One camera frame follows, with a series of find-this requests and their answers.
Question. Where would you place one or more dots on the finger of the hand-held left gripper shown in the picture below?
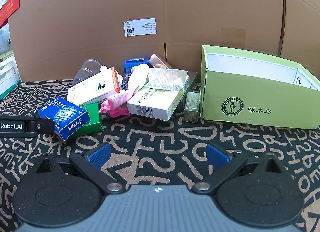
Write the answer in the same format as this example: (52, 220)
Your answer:
(46, 125)

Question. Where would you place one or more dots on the white orange medicine box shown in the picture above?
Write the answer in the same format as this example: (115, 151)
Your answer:
(92, 88)

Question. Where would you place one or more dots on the clear plastic cup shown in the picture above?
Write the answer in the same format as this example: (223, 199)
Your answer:
(86, 70)

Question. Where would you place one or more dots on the green fruit-print box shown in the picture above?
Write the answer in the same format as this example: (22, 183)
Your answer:
(92, 119)

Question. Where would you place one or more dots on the clear bag of cotton swabs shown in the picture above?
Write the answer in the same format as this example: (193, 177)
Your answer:
(170, 79)

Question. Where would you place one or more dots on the copper cosmetic box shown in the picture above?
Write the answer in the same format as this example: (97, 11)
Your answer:
(157, 62)

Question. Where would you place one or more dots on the black tan lettered mat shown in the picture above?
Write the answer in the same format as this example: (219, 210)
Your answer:
(150, 134)

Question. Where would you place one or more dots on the blue square tin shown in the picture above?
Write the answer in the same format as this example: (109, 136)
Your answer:
(132, 65)

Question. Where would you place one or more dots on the pink mesh cloth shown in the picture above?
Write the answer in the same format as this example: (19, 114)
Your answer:
(115, 104)

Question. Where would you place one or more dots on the large cardboard box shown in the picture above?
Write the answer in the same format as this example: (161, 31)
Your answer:
(75, 22)
(302, 22)

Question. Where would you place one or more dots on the steel wool scrubber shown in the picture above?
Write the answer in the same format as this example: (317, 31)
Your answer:
(126, 82)

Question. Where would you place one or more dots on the white green medicine box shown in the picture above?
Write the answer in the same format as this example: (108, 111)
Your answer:
(150, 102)

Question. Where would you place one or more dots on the blue medicine box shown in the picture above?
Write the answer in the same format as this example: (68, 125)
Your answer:
(62, 114)

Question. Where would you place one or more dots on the black glossy box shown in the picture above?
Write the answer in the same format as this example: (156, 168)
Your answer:
(192, 82)

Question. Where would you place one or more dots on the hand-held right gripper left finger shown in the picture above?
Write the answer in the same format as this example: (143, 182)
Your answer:
(100, 155)

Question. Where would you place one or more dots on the white cloth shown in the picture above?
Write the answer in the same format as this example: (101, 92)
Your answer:
(140, 75)

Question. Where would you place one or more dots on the white storage shelf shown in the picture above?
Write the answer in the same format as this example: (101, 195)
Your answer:
(6, 67)

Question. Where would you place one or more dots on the olive green small box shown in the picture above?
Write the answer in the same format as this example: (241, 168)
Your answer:
(192, 107)

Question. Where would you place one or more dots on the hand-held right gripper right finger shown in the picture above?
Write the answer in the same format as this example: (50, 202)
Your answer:
(216, 155)

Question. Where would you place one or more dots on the white shipping label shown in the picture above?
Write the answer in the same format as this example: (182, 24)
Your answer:
(139, 27)

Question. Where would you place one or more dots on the light green cardboard box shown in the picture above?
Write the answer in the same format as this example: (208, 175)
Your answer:
(250, 92)

